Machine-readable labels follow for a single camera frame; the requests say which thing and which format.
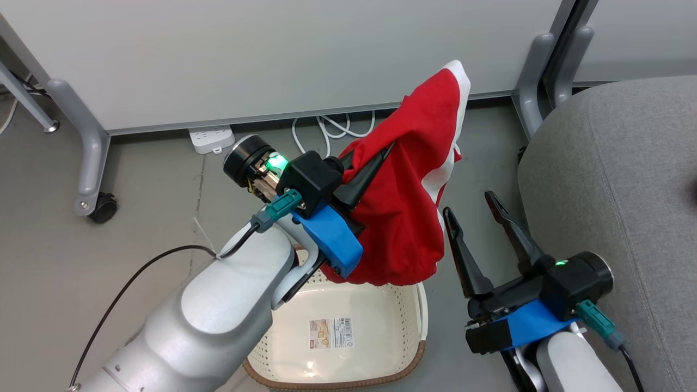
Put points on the grey fabric sofa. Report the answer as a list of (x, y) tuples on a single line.
[(615, 207)]

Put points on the cream perforated laundry basket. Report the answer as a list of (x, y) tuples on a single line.
[(354, 305)]

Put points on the black caster wheel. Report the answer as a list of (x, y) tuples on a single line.
[(104, 208)]

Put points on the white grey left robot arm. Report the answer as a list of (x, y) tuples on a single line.
[(218, 310)]

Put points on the grey curved partition leg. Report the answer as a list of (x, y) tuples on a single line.
[(572, 65), (531, 81)]

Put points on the paper label in basket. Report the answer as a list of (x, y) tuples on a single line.
[(331, 333)]

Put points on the small white partition panel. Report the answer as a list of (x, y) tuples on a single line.
[(637, 38)]

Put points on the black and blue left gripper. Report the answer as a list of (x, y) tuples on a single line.
[(313, 182)]

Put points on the large white partition panel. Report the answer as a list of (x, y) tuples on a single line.
[(272, 54)]

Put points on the white power strip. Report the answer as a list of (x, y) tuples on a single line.
[(211, 139)]

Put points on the red and white garment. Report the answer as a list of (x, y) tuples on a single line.
[(405, 207)]

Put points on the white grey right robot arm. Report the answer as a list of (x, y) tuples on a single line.
[(566, 365)]

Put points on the grey metal table leg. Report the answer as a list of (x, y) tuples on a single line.
[(24, 100)]

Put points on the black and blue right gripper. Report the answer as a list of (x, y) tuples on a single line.
[(544, 296)]

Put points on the grey partition leg with caster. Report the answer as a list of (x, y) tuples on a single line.
[(90, 152)]

